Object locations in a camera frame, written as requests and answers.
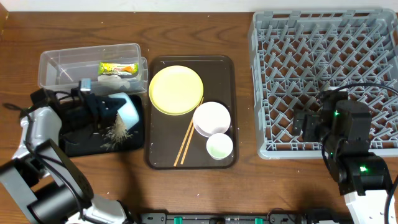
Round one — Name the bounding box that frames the pink bowl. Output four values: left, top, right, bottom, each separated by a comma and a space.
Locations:
193, 101, 231, 138

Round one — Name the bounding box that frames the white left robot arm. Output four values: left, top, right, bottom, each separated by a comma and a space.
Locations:
1, 88, 141, 223

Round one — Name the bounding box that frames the dark brown serving tray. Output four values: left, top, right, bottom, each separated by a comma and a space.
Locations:
144, 55, 238, 170

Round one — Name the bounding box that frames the grey dishwasher rack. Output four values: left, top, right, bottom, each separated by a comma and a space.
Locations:
248, 9, 397, 159

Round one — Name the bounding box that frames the yellow plate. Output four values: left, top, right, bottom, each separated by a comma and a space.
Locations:
149, 65, 204, 116

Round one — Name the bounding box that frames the clear plastic bin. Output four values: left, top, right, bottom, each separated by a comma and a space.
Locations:
38, 43, 148, 95

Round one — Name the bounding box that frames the light blue bowl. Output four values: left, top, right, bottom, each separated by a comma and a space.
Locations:
109, 93, 139, 130

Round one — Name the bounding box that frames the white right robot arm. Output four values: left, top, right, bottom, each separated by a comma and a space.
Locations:
292, 90, 397, 223

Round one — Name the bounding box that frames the green snack wrapper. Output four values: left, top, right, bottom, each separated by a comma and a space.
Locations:
98, 62, 139, 76

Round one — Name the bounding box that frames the pale green cup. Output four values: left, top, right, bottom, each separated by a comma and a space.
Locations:
206, 133, 233, 160

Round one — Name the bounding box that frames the rice food waste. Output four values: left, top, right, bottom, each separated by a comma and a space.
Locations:
101, 114, 132, 150

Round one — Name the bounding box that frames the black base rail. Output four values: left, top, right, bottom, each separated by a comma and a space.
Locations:
141, 209, 353, 224

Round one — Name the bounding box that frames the black plastic bin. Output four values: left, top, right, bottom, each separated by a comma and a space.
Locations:
59, 95, 145, 157

